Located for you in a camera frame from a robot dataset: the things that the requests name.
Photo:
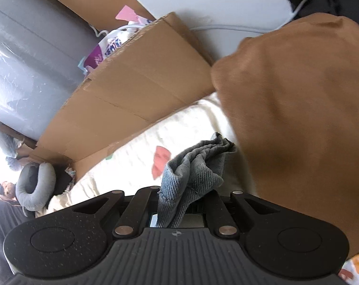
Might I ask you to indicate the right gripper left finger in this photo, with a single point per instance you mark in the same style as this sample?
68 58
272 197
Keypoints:
136 216

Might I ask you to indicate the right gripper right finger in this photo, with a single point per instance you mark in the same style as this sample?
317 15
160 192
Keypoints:
217 217

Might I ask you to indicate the light blue denim garment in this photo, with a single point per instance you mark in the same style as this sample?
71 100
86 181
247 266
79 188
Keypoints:
191 175

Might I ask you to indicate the cream patterned bed sheet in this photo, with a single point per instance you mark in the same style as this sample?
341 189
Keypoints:
140 162

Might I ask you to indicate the grey neck pillow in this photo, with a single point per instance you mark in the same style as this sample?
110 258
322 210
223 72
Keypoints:
35 186

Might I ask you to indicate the brown cardboard sheet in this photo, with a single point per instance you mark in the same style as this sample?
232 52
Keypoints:
162 69

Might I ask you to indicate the brown folded garment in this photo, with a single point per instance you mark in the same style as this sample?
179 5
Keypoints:
292 98

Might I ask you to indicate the purple white plastic bag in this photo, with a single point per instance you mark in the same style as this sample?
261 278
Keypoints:
111 42

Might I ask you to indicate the grey plastic wrapped roll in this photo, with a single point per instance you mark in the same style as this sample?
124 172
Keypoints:
41 44

